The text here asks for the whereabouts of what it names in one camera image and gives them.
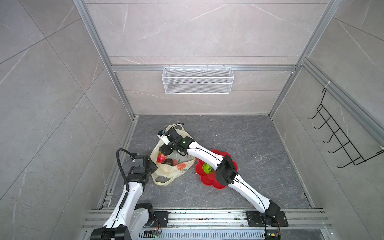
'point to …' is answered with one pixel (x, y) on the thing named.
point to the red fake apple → (161, 158)
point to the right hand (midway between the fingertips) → (163, 146)
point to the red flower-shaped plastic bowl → (211, 179)
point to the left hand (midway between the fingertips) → (150, 161)
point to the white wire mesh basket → (194, 80)
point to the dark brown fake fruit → (169, 161)
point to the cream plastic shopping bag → (165, 168)
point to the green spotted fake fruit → (207, 168)
